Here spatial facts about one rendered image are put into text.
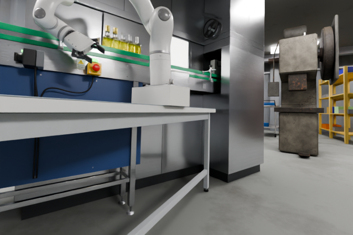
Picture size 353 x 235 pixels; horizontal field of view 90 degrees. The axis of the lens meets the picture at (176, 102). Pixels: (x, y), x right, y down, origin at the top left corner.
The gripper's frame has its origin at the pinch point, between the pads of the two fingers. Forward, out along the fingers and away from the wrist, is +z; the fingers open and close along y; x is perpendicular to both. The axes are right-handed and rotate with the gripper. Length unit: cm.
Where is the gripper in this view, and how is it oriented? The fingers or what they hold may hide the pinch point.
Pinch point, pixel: (96, 55)
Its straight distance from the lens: 99.7
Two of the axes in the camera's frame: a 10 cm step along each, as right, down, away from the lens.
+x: 4.0, -4.6, -7.9
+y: -4.2, 6.8, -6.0
